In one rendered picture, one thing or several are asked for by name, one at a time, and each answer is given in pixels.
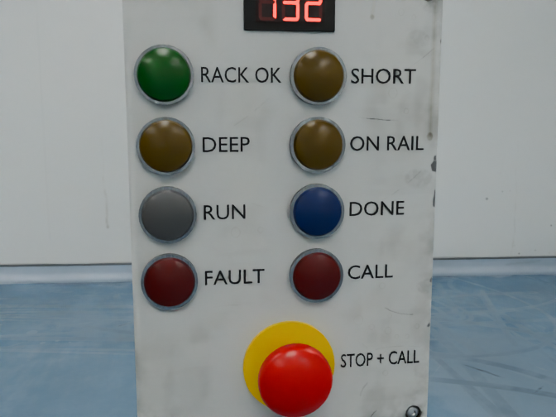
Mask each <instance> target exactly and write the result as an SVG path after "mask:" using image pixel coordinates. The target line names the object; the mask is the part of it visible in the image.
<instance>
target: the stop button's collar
mask: <svg viewBox="0 0 556 417"><path fill-rule="evenodd" d="M292 343H303V344H307V345H310V346H311V347H314V348H316V349H317V350H319V351H320V352H321V353H322V354H323V355H324V356H325V358H326V359H327V361H328V364H329V365H330V367H331V370H332V373H334V365H335V363H334V355H333V349H332V348H331V346H330V344H329V342H328V340H327V339H326V337H325V336H324V335H323V334H322V333H321V332H320V331H318V329H316V328H315V327H313V326H312V325H309V324H306V323H303V322H299V321H284V322H279V323H276V324H272V325H271V326H269V327H267V328H265V329H263V330H262V331H261V332H259V334H257V335H256V336H255V337H254V339H252V341H251V343H250V344H249V346H248V348H247V350H246V353H245V357H244V359H243V375H244V379H245V382H246V384H247V388H248V389H249V391H250V392H251V393H252V395H253V396H254V397H255V398H256V399H257V400H258V401H259V402H261V403H262V404H263V405H266V404H265V403H264V402H263V400H262V398H261V395H260V391H259V389H258V382H257V380H258V373H259V371H260V368H261V365H262V363H263V362H264V361H265V359H266V358H267V357H268V356H269V355H270V354H271V353H272V352H273V351H275V350H276V349H277V348H280V347H282V346H285V345H287V344H292ZM392 353H396V354H397V352H396V351H394V352H391V354H392ZM391 354H390V356H389V362H390V363H391V364H396V363H397V361H396V362H391ZM360 355H362V356H363V357H364V361H363V364H361V365H360V364H358V363H357V358H358V356H360ZM368 355H371V358H368ZM401 355H402V356H403V358H401ZM343 356H346V355H345V354H343V355H342V356H341V359H342V361H343V362H344V363H345V365H344V366H342V365H341V367H345V366H346V362H345V361H344V360H343ZM347 356H350V367H352V356H355V353H353V354H347ZM372 358H373V355H372V353H370V352H368V353H367V366H368V361H369V360H371V359H372ZM400 360H404V362H405V363H406V361H405V356H404V353H403V351H401V354H400V358H399V361H398V363H397V364H399V363H400ZM365 361H366V358H365V356H364V355H363V354H362V353H359V354H357V356H356V364H357V365H358V366H360V367H361V366H363V365H364V363H365ZM417 362H419V361H416V360H415V350H414V363H417Z"/></svg>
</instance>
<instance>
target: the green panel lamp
mask: <svg viewBox="0 0 556 417"><path fill-rule="evenodd" d="M190 78H191V73H190V68H189V64H188V62H187V60H186V59H185V58H184V56H182V54H180V53H179V52H178V51H176V50H173V49H170V48H165V47H161V48H155V49H153V50H150V51H148V52H147V53H146V54H144V55H143V57H142V58H141V60H140V62H139V64H138V66H137V81H138V83H139V85H140V87H141V90H142V91H143V92H144V93H145V94H146V95H147V96H148V97H150V98H152V99H154V100H156V101H160V102H169V101H173V100H176V99H177V98H179V97H180V96H182V95H183V94H184V93H185V91H186V90H187V88H188V87H189V83H190Z"/></svg>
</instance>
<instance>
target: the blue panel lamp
mask: <svg viewBox="0 0 556 417"><path fill-rule="evenodd" d="M293 214H294V220H295V223H296V225H297V226H298V228H299V229H300V230H301V231H302V232H304V233H306V234H308V235H311V236H323V235H325V234H327V233H329V232H331V231H333V230H334V229H335V228H336V226H337V225H338V223H339V221H340V218H341V215H342V206H341V203H340V201H339V199H338V197H337V195H336V194H335V193H334V192H332V191H331V190H329V189H325V188H323V187H314V188H311V189H307V190H306V191H305V192H303V193H302V194H301V195H300V196H299V197H298V199H297V200H296V201H295V206H294V210H293Z"/></svg>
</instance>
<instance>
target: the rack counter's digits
mask: <svg viewBox="0 0 556 417"><path fill-rule="evenodd" d="M324 6H325V0H256V22H296V23H324Z"/></svg>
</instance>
